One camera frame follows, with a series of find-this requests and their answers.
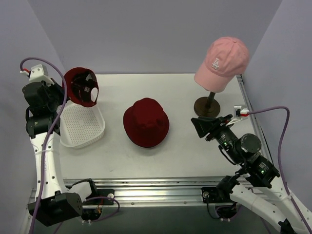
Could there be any pink baseball cap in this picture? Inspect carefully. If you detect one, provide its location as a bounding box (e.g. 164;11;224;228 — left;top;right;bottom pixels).
194;37;250;93

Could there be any dark red knit hat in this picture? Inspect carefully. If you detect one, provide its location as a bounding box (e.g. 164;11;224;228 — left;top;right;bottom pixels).
123;97;170;148

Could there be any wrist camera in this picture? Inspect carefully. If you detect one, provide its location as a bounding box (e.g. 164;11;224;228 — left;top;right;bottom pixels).
20;64;54;85
226;105;250;126

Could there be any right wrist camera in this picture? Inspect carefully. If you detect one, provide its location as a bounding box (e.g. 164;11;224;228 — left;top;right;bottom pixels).
226;105;250;126

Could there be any cream mannequin head stand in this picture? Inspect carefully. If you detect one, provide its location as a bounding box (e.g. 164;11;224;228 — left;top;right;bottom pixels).
194;92;220;118

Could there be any white perforated basket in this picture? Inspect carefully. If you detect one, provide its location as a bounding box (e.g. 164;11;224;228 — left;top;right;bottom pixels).
60;101;106;149

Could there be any aluminium mounting rail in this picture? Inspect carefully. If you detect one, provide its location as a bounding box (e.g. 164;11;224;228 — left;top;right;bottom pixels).
29;177;269;208

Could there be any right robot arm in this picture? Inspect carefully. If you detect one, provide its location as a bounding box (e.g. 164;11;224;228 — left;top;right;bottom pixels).
191;115;312;234

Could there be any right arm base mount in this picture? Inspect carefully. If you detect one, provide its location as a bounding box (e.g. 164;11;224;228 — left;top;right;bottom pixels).
201;175;240;222

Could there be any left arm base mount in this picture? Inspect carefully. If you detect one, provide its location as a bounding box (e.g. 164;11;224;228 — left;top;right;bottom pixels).
80;179;115;224

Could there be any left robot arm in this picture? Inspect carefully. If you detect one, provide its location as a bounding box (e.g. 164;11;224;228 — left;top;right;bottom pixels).
22;80;98;227

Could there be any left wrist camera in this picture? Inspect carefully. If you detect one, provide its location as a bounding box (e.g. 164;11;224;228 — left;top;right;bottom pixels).
20;64;54;85

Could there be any red cap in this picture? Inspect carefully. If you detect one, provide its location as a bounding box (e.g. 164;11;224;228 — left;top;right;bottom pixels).
62;67;99;108

